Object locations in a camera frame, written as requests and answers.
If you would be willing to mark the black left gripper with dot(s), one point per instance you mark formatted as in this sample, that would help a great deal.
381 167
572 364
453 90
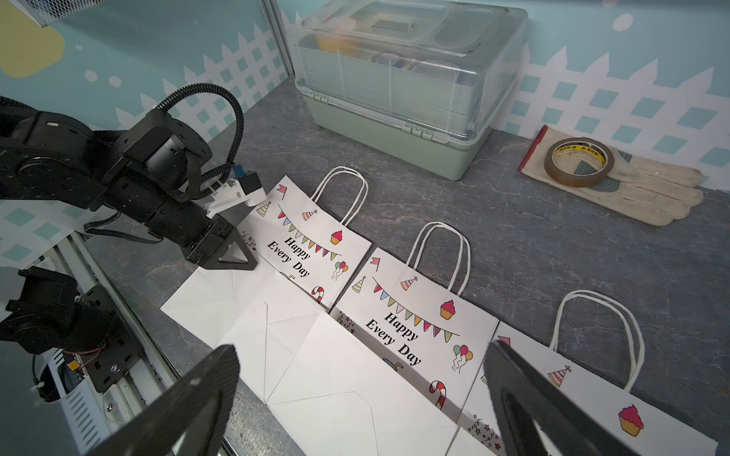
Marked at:
210 243

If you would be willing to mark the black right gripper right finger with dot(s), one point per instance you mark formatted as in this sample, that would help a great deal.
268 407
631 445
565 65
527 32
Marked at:
525 404

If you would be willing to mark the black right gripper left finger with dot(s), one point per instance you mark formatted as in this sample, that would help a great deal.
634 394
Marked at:
190 417

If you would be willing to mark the white paper gift bag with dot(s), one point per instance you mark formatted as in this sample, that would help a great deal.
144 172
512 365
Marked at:
635 423

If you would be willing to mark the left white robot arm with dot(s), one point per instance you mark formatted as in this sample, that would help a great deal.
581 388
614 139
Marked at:
153 173

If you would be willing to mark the brown packing tape roll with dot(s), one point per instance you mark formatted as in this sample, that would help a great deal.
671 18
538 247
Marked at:
579 162

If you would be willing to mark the clear plastic storage box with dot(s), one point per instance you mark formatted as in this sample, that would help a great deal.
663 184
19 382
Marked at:
421 81

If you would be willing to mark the metal base rail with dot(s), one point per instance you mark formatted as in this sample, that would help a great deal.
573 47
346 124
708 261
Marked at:
100 392

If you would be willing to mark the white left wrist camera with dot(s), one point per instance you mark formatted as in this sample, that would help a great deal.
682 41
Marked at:
244 187

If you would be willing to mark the white wire wall basket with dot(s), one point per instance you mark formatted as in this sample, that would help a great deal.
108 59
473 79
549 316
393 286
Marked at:
46 12

